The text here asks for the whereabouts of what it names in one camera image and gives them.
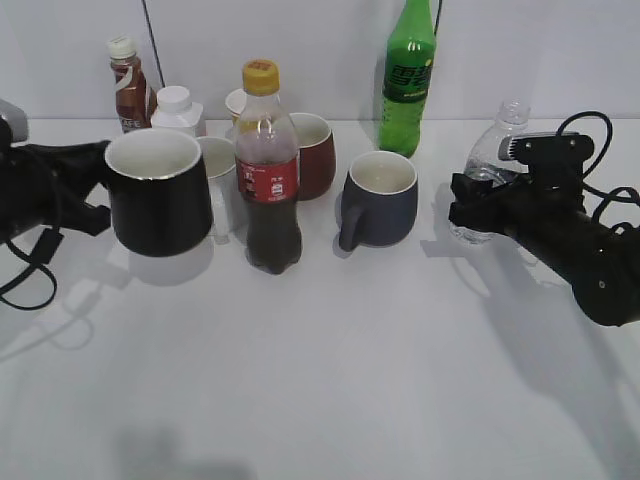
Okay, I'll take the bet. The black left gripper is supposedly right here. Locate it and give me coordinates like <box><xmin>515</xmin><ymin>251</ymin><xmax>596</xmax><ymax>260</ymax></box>
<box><xmin>1</xmin><ymin>117</ymin><xmax>111</xmax><ymax>243</ymax></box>

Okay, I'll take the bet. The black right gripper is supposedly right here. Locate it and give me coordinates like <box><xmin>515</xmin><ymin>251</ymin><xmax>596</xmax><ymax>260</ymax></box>
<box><xmin>448</xmin><ymin>173</ymin><xmax>639</xmax><ymax>327</ymax></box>

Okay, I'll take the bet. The clear cestbon water bottle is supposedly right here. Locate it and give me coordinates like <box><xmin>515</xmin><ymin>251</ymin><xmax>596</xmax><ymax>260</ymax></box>
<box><xmin>448</xmin><ymin>99</ymin><xmax>531</xmax><ymax>245</ymax></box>

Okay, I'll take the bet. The black ceramic mug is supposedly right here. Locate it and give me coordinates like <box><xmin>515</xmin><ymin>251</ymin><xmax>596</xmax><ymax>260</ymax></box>
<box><xmin>104</xmin><ymin>128</ymin><xmax>213</xmax><ymax>257</ymax></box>

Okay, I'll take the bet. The dark blue ceramic mug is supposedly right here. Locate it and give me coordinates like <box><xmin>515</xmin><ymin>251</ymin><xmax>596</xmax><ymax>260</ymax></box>
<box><xmin>338</xmin><ymin>151</ymin><xmax>419</xmax><ymax>252</ymax></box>

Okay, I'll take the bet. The brown coffee drink bottle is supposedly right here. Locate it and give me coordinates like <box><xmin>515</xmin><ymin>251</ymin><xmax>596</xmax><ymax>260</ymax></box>
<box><xmin>107</xmin><ymin>35</ymin><xmax>157</xmax><ymax>133</ymax></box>

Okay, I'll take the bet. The white plastic bottle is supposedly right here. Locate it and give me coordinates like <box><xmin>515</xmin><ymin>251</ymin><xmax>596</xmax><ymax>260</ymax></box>
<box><xmin>150</xmin><ymin>86</ymin><xmax>206</xmax><ymax>138</ymax></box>

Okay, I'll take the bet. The white ceramic mug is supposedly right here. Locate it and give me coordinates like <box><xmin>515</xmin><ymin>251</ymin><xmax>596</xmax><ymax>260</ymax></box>
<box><xmin>196</xmin><ymin>136</ymin><xmax>247</xmax><ymax>244</ymax></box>

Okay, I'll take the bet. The red ceramic mug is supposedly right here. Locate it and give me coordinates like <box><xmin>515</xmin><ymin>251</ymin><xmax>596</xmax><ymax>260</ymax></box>
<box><xmin>290</xmin><ymin>112</ymin><xmax>336</xmax><ymax>201</ymax></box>

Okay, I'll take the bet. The green sprite bottle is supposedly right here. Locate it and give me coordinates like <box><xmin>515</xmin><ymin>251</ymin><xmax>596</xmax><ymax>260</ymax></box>
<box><xmin>378</xmin><ymin>0</ymin><xmax>436</xmax><ymax>158</ymax></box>

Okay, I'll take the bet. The cola bottle yellow cap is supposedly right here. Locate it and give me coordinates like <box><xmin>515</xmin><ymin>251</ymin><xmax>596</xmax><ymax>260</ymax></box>
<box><xmin>234</xmin><ymin>59</ymin><xmax>302</xmax><ymax>275</ymax></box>

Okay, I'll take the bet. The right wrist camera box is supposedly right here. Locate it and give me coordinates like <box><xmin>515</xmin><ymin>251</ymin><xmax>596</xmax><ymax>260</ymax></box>
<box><xmin>498</xmin><ymin>132</ymin><xmax>595</xmax><ymax>189</ymax></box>

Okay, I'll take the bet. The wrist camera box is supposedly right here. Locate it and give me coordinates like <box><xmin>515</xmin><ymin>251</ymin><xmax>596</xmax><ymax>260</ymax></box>
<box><xmin>0</xmin><ymin>99</ymin><xmax>29</xmax><ymax>143</ymax></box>
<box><xmin>498</xmin><ymin>132</ymin><xmax>595</xmax><ymax>189</ymax></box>

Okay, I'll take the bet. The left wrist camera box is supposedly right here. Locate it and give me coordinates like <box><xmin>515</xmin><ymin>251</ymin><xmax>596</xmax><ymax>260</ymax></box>
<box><xmin>0</xmin><ymin>99</ymin><xmax>29</xmax><ymax>143</ymax></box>

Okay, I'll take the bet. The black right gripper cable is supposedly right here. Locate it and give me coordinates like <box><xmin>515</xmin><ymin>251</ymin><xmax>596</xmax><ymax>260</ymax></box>
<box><xmin>554</xmin><ymin>110</ymin><xmax>640</xmax><ymax>236</ymax></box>

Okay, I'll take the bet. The black cable left background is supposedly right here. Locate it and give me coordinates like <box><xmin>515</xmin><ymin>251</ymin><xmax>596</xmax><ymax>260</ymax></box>
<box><xmin>141</xmin><ymin>0</ymin><xmax>167</xmax><ymax>87</ymax></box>

